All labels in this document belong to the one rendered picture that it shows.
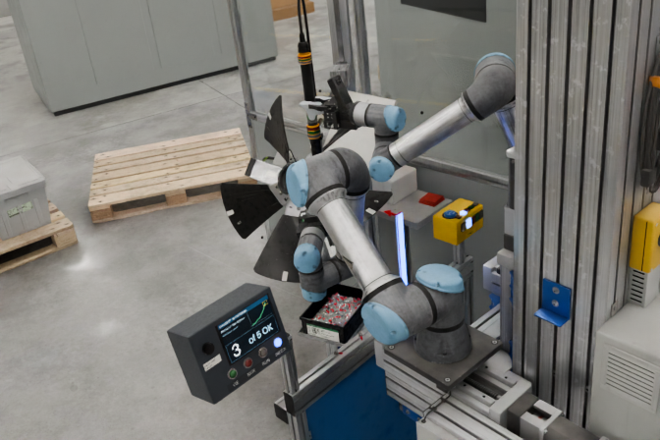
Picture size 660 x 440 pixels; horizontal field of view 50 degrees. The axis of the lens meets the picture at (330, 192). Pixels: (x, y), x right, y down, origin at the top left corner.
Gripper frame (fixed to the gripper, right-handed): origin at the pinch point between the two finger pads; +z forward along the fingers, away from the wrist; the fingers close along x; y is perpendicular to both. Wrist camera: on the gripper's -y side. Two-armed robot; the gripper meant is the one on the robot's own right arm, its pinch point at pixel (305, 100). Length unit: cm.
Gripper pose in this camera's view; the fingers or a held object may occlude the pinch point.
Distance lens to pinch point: 235.1
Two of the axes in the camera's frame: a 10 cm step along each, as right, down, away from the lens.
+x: 5.6, -4.2, 7.2
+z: -8.3, -1.8, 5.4
